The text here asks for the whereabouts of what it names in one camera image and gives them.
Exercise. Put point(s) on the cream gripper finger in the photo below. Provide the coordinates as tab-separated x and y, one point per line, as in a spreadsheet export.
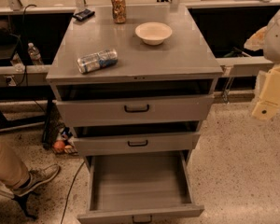
256	41
268	103

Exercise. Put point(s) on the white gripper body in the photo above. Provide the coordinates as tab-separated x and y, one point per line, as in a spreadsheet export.
278	41

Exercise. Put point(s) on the silver blue redbull can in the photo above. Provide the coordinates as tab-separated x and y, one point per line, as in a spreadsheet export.
96	61

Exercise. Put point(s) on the grey drawer cabinet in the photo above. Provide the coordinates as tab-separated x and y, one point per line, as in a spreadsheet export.
182	65

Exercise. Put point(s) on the tall brown patterned can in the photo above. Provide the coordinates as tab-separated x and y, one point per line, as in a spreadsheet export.
119	11

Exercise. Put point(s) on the grey top drawer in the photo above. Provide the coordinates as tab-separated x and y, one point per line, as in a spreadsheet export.
135	110

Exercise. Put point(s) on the grey drawer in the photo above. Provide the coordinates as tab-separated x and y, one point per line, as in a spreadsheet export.
137	143
135	110
138	189

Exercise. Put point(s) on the grey bottom drawer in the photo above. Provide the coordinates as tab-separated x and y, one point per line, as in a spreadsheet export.
138	189

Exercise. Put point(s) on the grey middle drawer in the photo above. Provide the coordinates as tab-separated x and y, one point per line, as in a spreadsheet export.
137	143

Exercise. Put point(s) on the white ceramic bowl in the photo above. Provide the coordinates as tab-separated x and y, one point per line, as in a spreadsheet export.
153	33

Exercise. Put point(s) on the black phone on cabinet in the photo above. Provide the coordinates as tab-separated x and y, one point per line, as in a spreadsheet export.
83	15

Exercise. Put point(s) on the snack pile on floor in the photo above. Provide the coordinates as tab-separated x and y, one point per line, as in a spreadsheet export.
64	143

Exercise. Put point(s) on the clear plastic water bottle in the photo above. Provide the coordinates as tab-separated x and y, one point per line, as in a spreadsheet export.
34	54

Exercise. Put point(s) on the grey sneaker shoe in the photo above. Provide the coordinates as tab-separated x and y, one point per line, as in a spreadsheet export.
37	178

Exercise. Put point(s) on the black chair base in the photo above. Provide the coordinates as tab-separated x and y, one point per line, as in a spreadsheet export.
21	201

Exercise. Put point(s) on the person leg khaki trousers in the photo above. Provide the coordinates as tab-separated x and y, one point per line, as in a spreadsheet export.
13	172

